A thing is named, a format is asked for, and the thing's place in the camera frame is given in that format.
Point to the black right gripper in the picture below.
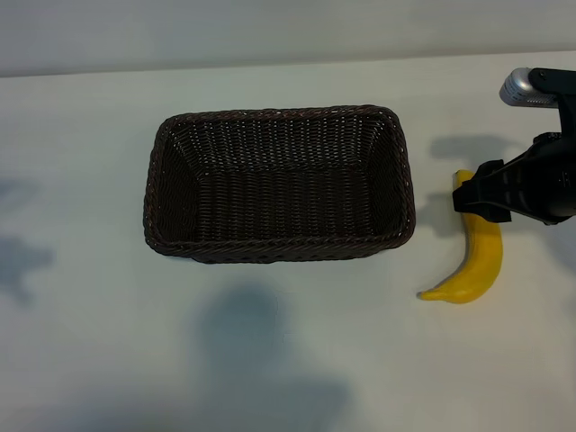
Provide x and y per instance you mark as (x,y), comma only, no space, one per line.
(540,184)

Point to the yellow banana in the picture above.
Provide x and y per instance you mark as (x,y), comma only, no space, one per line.
(483,261)

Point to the dark brown wicker basket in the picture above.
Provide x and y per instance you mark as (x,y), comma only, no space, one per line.
(279,202)

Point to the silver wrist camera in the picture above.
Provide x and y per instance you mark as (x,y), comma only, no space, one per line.
(517,87)

